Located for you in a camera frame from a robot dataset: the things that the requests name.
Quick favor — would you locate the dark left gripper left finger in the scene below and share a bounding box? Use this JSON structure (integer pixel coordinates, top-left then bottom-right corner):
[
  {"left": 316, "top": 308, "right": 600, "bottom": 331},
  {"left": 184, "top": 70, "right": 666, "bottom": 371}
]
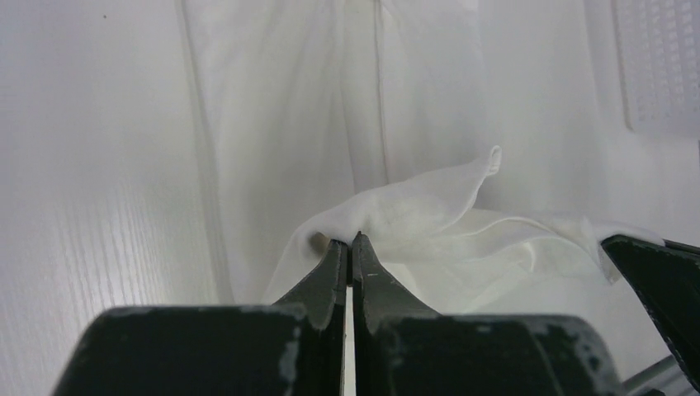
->
[{"left": 54, "top": 241, "right": 348, "bottom": 395}]

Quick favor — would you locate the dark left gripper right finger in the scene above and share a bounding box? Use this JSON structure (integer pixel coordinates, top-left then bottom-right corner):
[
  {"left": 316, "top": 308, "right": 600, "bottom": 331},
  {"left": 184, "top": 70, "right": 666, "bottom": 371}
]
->
[{"left": 351, "top": 234, "right": 624, "bottom": 395}]

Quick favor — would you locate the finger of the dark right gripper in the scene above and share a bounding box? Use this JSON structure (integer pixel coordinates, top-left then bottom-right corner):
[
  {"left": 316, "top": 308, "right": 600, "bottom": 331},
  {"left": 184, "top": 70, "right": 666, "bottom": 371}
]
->
[{"left": 601, "top": 235, "right": 699, "bottom": 390}]

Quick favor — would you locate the white perforated plastic basket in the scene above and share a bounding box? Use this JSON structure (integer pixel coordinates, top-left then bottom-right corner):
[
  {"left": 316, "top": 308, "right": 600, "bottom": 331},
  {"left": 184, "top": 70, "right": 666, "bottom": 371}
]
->
[{"left": 611, "top": 0, "right": 699, "bottom": 139}]

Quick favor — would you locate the aluminium rail table front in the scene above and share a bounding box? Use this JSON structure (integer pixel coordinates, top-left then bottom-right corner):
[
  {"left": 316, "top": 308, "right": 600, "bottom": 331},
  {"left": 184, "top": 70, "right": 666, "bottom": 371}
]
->
[{"left": 622, "top": 356, "right": 692, "bottom": 395}]

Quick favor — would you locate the white t shirt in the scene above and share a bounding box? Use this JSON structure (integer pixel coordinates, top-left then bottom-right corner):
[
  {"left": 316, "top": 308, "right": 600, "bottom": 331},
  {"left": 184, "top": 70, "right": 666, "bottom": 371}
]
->
[{"left": 182, "top": 1, "right": 660, "bottom": 316}]

